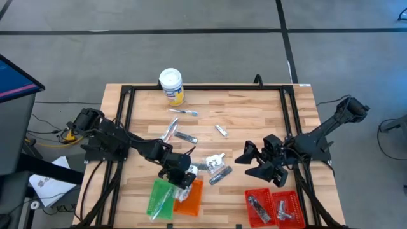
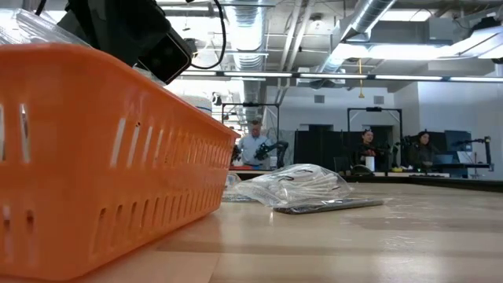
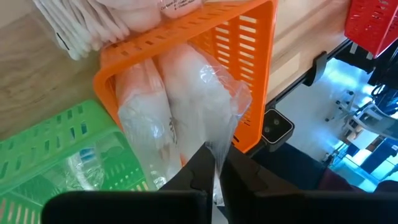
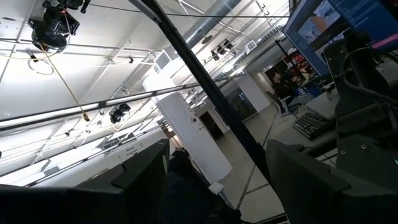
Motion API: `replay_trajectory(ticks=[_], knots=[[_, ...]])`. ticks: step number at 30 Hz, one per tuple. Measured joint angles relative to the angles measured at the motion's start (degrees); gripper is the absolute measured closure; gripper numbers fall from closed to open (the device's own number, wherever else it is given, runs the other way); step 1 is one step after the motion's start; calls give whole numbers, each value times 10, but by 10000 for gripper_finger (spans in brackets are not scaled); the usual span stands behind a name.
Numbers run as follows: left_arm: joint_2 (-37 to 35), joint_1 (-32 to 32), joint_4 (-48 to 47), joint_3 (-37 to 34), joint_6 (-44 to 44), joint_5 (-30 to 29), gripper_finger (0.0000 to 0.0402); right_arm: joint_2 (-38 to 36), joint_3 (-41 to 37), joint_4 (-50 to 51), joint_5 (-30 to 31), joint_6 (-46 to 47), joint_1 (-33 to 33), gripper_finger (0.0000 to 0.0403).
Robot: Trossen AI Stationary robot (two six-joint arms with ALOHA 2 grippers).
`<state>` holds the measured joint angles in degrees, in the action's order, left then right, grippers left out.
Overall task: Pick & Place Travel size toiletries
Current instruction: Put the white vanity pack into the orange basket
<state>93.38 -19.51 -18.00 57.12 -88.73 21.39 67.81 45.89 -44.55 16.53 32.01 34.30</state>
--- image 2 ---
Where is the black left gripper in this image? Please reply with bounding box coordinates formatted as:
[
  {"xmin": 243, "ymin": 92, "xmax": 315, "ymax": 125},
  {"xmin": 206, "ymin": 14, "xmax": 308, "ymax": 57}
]
[{"xmin": 57, "ymin": 0, "xmax": 174, "ymax": 68}]

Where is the orange plastic slotted basket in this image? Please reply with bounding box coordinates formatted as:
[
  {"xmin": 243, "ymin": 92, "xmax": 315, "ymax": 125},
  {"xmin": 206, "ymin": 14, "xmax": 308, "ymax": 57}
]
[{"xmin": 0, "ymin": 42, "xmax": 242, "ymax": 282}]

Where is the black round ceiling fixture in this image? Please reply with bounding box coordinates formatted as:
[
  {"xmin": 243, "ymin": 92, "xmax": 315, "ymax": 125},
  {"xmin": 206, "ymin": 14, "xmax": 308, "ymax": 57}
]
[{"xmin": 183, "ymin": 37, "xmax": 198, "ymax": 56}]

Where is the white yellow wipes canister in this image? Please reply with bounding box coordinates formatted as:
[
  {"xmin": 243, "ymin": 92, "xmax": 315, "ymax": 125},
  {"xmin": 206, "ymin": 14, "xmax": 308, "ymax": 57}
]
[{"xmin": 177, "ymin": 93, "xmax": 214, "ymax": 118}]

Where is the person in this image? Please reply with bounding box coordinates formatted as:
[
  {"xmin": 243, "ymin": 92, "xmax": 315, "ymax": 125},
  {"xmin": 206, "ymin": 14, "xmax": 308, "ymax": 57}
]
[
  {"xmin": 354, "ymin": 128, "xmax": 385, "ymax": 174},
  {"xmin": 234, "ymin": 119, "xmax": 273, "ymax": 169},
  {"xmin": 406, "ymin": 130, "xmax": 439, "ymax": 171}
]

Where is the blue white toothbrush clear bag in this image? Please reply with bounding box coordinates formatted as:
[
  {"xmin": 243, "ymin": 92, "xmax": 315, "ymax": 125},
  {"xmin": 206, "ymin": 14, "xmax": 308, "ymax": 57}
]
[{"xmin": 224, "ymin": 171, "xmax": 243, "ymax": 190}]

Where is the black comb clear bag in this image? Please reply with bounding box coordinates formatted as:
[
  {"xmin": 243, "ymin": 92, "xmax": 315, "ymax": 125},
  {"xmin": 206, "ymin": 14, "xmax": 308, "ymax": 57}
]
[
  {"xmin": 272, "ymin": 197, "xmax": 385, "ymax": 215},
  {"xmin": 221, "ymin": 191, "xmax": 259, "ymax": 204}
]

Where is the black partition screen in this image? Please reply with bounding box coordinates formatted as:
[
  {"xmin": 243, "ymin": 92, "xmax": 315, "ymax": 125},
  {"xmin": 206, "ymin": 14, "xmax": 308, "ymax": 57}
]
[{"xmin": 293, "ymin": 124, "xmax": 402, "ymax": 175}]

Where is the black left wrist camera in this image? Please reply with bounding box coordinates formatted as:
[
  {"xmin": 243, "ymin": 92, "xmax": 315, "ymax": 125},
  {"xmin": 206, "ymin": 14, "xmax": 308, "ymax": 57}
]
[{"xmin": 135, "ymin": 26, "xmax": 194, "ymax": 86}]

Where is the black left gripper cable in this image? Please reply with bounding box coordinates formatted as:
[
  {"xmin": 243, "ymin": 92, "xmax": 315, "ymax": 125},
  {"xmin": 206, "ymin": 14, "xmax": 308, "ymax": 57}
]
[{"xmin": 189, "ymin": 0, "xmax": 228, "ymax": 72}]

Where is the black background rig frame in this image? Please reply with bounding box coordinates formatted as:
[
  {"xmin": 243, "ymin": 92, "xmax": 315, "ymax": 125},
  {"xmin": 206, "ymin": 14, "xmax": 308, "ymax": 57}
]
[
  {"xmin": 221, "ymin": 101, "xmax": 281, "ymax": 170},
  {"xmin": 347, "ymin": 106, "xmax": 403, "ymax": 174}
]

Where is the black aluminium table frame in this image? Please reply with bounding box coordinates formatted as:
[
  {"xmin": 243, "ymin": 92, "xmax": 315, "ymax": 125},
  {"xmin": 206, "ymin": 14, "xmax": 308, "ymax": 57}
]
[{"xmin": 235, "ymin": 172, "xmax": 503, "ymax": 193}]

